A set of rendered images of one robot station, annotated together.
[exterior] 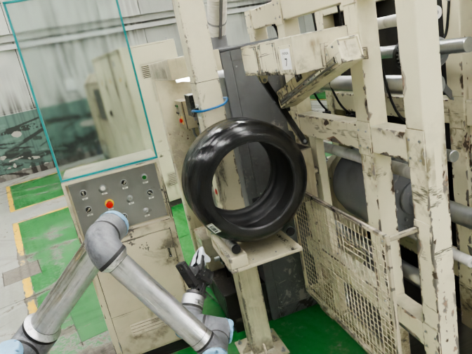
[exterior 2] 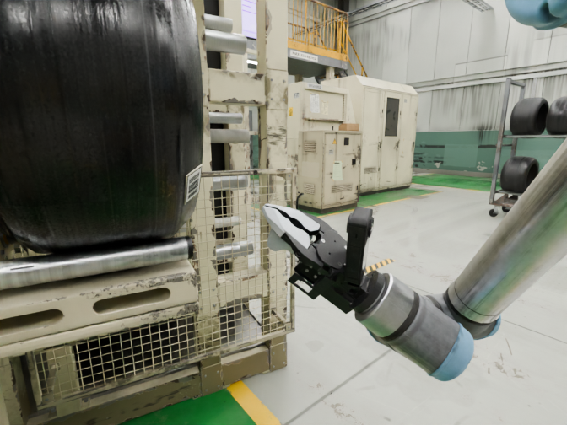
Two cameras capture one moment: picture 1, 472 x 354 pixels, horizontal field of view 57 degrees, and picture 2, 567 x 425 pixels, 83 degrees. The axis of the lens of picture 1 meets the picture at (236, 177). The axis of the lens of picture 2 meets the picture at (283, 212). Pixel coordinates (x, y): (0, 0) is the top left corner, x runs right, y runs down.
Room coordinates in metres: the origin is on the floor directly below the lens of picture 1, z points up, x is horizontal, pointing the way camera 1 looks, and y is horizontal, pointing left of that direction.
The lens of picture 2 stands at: (1.81, 0.68, 1.10)
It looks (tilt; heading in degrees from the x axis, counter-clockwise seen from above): 13 degrees down; 257
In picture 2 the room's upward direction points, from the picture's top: straight up
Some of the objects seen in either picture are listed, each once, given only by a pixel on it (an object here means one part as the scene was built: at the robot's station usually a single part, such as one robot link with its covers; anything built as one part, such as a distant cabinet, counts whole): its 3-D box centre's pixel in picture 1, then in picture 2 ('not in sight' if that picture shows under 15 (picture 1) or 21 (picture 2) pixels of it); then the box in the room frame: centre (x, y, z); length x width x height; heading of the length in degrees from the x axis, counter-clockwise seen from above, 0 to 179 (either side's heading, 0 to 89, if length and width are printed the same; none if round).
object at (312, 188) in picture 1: (295, 172); not in sight; (2.37, -0.34, 1.05); 0.20 x 0.15 x 0.30; 15
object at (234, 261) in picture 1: (228, 248); (87, 298); (2.02, 0.11, 0.83); 0.36 x 0.09 x 0.06; 15
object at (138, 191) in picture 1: (135, 258); not in sight; (2.59, 0.74, 0.63); 0.56 x 0.41 x 1.27; 105
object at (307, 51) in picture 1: (289, 54); not in sight; (2.01, -0.34, 1.71); 0.61 x 0.25 x 0.15; 15
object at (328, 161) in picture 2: not in sight; (330, 170); (-0.10, -4.26, 0.62); 0.91 x 0.58 x 1.25; 26
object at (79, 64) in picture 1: (86, 86); not in sight; (2.43, 0.69, 1.74); 0.55 x 0.02 x 0.95; 105
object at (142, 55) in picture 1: (146, 122); not in sight; (6.21, 1.09, 1.05); 1.61 x 0.73 x 2.10; 26
